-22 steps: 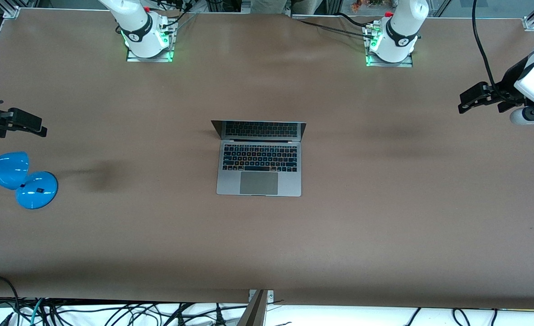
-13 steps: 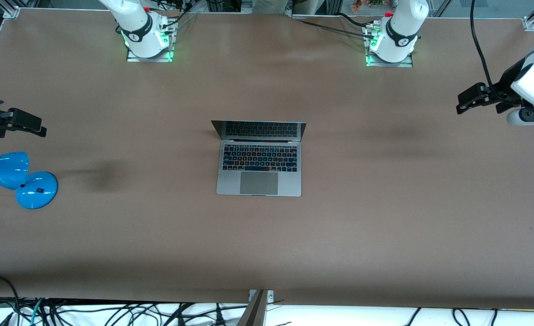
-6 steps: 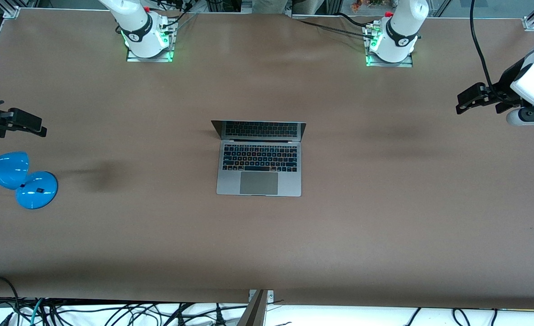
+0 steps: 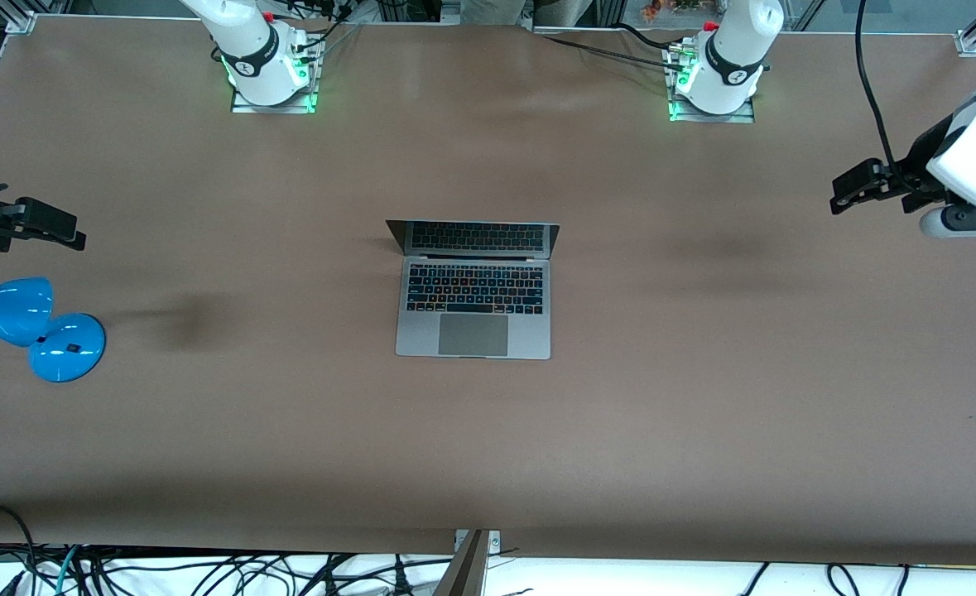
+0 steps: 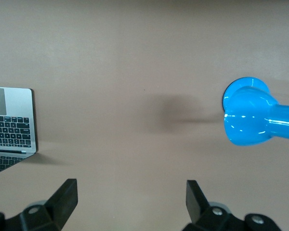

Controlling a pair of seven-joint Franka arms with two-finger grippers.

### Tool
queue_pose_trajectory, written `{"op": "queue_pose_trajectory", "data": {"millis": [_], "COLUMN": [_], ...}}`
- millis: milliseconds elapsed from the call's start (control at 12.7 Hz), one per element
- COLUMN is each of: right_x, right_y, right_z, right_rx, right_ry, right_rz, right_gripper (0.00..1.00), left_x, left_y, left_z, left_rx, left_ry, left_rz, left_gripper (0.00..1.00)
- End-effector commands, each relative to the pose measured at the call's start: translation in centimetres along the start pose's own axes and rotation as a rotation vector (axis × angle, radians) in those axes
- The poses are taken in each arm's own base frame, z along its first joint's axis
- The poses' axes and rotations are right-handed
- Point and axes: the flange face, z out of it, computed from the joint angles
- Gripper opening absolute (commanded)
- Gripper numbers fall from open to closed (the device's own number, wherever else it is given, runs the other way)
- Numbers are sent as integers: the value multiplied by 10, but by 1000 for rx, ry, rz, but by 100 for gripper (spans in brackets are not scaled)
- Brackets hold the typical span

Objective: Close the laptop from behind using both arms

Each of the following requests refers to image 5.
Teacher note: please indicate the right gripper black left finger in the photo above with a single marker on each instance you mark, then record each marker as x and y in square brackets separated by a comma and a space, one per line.
[62, 199]

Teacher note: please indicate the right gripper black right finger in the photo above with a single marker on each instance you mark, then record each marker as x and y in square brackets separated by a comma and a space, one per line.
[197, 207]

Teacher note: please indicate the silver grey laptop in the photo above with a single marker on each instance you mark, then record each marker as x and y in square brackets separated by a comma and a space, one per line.
[14, 108]

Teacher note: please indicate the blue desk lamp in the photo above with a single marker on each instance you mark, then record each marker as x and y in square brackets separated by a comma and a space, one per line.
[248, 120]

